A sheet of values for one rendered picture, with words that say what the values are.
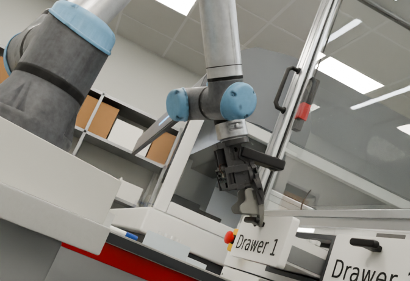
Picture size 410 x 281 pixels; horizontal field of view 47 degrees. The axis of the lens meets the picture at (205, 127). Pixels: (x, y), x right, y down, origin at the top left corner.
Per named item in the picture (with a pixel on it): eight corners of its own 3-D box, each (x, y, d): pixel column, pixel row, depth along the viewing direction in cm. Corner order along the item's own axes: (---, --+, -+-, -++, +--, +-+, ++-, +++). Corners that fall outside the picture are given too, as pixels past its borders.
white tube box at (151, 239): (141, 243, 124) (147, 229, 125) (141, 243, 132) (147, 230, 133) (185, 261, 124) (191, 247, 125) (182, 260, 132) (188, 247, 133)
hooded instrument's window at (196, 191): (151, 206, 188) (194, 106, 200) (108, 209, 356) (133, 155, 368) (384, 308, 210) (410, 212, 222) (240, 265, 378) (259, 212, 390)
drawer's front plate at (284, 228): (276, 266, 97) (293, 216, 100) (229, 254, 124) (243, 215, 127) (284, 270, 97) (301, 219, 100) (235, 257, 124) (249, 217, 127)
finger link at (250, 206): (241, 231, 109) (232, 192, 112) (265, 225, 111) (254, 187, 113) (246, 230, 107) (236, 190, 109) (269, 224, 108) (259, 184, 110)
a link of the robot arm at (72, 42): (29, 57, 68) (74, -17, 72) (4, 66, 79) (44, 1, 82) (97, 101, 74) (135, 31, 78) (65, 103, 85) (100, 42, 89)
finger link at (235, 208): (232, 228, 115) (226, 191, 115) (254, 223, 117) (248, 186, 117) (237, 230, 112) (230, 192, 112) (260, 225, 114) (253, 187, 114)
